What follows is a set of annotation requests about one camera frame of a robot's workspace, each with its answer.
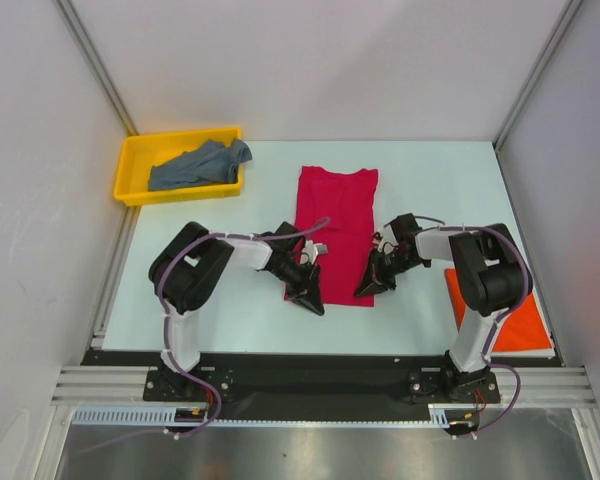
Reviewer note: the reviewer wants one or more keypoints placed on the folded orange t-shirt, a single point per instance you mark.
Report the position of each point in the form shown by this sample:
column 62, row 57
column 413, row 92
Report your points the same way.
column 524, row 333

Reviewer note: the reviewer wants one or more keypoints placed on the yellow plastic bin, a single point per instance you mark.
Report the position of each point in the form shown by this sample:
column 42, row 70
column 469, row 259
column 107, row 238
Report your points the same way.
column 140, row 153

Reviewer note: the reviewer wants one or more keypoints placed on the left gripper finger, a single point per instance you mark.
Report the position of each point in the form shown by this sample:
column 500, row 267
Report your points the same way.
column 310, row 303
column 311, row 283

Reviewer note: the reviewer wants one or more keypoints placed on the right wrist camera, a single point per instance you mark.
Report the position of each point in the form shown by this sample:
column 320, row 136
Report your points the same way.
column 400, row 229

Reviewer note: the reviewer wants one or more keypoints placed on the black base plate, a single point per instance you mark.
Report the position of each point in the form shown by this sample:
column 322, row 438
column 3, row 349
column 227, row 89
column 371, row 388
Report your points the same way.
column 323, row 388

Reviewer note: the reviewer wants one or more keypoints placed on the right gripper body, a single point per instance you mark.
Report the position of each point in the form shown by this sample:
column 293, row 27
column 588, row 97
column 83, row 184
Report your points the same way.
column 380, row 266

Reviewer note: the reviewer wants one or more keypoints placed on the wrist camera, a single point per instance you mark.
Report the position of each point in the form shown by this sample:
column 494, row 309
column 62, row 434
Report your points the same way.
column 311, row 251
column 400, row 229

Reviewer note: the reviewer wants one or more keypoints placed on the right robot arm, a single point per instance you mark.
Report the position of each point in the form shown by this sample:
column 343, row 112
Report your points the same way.
column 493, row 279

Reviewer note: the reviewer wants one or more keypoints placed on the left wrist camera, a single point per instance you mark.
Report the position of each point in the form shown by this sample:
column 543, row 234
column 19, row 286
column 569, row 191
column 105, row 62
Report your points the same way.
column 311, row 251

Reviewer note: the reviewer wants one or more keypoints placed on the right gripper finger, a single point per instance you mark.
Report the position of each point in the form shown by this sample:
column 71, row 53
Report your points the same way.
column 373, row 286
column 374, row 265

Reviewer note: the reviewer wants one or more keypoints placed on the aluminium frame rail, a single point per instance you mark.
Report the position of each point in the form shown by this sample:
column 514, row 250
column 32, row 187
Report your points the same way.
column 80, row 385

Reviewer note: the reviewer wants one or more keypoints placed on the grey slotted cable duct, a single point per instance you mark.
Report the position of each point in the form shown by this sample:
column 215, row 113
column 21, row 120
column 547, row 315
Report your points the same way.
column 174, row 417

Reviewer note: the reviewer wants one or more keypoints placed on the grey t-shirt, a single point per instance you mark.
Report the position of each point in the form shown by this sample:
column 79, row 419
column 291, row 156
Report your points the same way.
column 211, row 163

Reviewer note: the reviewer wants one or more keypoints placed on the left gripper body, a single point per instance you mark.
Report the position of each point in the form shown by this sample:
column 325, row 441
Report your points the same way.
column 295, row 276

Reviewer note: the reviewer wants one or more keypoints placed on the pink t-shirt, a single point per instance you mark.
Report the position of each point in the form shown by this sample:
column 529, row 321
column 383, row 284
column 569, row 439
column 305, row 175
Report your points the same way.
column 347, row 201

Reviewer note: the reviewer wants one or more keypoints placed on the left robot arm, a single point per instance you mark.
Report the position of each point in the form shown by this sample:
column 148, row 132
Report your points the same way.
column 187, row 271

